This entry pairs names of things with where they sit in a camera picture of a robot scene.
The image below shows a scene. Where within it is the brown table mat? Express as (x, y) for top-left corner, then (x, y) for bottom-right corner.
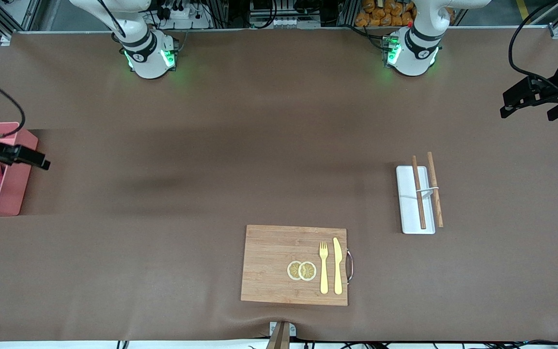
(0, 27), (558, 342)

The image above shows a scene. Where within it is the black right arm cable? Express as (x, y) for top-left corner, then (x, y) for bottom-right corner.
(0, 80), (26, 141)

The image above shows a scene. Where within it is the yellow plastic fork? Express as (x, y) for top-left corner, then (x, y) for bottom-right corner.
(319, 241), (329, 295)

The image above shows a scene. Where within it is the white long power strip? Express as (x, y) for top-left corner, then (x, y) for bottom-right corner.
(255, 17), (321, 29)

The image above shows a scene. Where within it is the yellow plastic knife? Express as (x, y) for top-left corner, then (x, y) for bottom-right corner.
(333, 237), (343, 295)

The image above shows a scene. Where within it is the bamboo cutting board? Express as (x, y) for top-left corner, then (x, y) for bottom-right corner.
(240, 224), (349, 307)

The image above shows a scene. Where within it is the white rectangular rack tray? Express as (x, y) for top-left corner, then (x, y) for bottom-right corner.
(396, 165), (436, 235)

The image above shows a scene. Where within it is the wooden rod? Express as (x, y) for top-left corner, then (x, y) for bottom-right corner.
(427, 152), (444, 228)
(411, 155), (427, 230)

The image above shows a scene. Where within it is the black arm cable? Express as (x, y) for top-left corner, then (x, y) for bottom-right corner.
(0, 80), (26, 141)
(508, 0), (558, 93)

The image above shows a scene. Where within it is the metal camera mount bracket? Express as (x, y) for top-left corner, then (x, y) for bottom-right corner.
(265, 321), (297, 349)

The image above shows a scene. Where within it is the orange snack bag pile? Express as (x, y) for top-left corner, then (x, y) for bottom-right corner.
(355, 0), (454, 27)

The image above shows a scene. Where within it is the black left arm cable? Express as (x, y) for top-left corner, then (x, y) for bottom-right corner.
(508, 0), (558, 93)

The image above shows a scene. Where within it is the pink plastic bin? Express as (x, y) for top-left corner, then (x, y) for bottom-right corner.
(0, 122), (38, 217)

